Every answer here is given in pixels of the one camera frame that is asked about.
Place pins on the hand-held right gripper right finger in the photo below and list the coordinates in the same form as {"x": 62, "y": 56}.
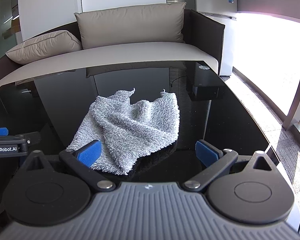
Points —
{"x": 206, "y": 152}

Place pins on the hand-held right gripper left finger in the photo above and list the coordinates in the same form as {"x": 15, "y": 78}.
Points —
{"x": 88, "y": 152}

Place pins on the grey fluffy towel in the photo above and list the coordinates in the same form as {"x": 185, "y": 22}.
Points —
{"x": 130, "y": 122}

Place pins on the round metal table fitting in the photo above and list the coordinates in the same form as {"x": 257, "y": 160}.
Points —
{"x": 204, "y": 67}

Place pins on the small beige cushion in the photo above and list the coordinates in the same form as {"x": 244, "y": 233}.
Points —
{"x": 45, "y": 46}

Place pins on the dark brown sofa beige seat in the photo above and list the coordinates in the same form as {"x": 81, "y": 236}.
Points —
{"x": 115, "y": 52}

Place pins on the large beige cushion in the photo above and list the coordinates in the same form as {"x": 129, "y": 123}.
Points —
{"x": 130, "y": 25}

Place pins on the silver fridge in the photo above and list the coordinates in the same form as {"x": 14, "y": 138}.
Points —
{"x": 215, "y": 0}

